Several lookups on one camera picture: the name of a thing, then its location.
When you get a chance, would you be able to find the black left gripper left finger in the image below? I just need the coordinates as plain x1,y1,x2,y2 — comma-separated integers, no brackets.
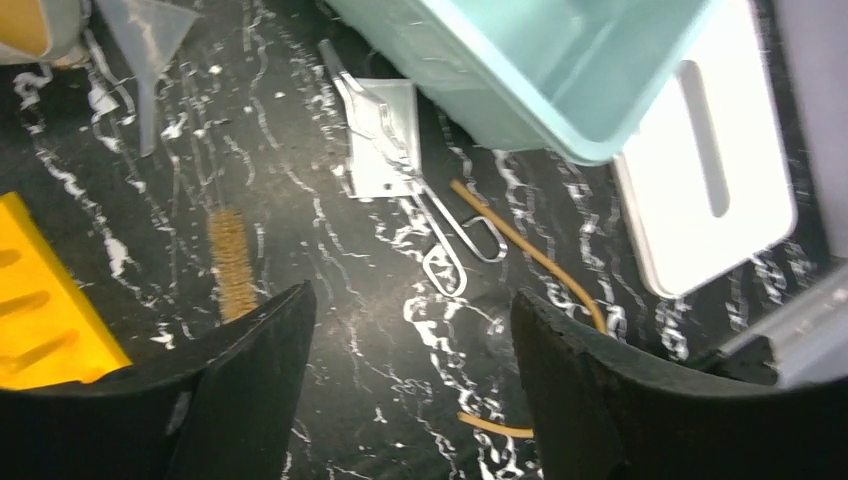
1,282,317,479

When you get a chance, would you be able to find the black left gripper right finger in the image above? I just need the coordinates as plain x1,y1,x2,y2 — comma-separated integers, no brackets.
510,290,847,479

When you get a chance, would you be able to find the brown test tube brush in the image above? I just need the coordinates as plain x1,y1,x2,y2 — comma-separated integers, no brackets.
178,66,260,325

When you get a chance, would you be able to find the yellow test tube rack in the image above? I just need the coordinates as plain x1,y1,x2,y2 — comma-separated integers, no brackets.
1,192,131,390

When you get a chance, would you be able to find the tan rubber tubing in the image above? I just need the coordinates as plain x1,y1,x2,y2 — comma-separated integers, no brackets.
450,178,609,440

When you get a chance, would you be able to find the small white plastic packet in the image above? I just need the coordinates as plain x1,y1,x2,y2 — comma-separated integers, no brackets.
345,78,421,199

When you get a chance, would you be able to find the white bin lid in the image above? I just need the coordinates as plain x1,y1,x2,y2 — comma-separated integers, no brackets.
614,1,797,299

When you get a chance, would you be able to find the teal plastic bin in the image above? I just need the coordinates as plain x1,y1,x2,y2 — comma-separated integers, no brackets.
331,0,719,166

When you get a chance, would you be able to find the clear plastic funnel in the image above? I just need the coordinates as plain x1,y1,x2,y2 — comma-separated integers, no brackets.
95,0,199,157

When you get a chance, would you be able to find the white cylindrical drum device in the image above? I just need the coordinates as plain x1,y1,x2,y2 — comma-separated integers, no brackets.
1,0,91,68

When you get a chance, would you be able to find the aluminium frame rail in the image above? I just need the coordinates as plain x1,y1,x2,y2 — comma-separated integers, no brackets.
714,264,847,389

